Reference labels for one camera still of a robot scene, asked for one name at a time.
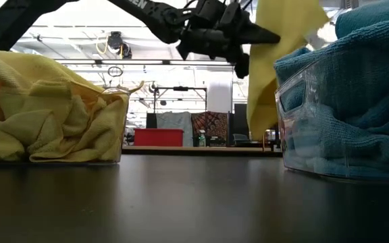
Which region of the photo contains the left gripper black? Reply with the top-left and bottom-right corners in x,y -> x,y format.
175,0 -> 282,80

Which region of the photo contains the teal microfiber towel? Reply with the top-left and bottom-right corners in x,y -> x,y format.
274,15 -> 389,112

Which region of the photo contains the blue microfiber towel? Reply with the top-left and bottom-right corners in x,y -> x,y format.
282,80 -> 389,180
334,0 -> 389,40

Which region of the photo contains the white column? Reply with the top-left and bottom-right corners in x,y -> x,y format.
207,79 -> 234,114

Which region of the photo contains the black cabinet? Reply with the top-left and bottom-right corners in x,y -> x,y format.
232,103 -> 250,148

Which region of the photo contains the clear plastic basket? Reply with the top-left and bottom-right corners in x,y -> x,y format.
274,50 -> 389,182
0,86 -> 131,165

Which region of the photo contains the patterned tapestry cloth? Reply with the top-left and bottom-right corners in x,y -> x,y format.
190,111 -> 230,147

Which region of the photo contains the grey hanging cloth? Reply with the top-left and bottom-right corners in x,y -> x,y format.
155,111 -> 194,148

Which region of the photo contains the small black box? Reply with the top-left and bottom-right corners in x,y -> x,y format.
145,112 -> 158,130

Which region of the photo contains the red storage bin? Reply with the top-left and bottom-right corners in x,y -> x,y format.
133,128 -> 184,148

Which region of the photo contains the black metal frame stand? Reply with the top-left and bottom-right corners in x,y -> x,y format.
152,86 -> 209,114

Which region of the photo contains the black table frame rail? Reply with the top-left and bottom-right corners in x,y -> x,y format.
122,150 -> 283,159

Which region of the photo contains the black ceiling cable reel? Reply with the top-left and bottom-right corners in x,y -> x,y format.
107,30 -> 134,61

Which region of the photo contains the black hanging cable loop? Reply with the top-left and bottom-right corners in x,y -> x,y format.
107,65 -> 124,78

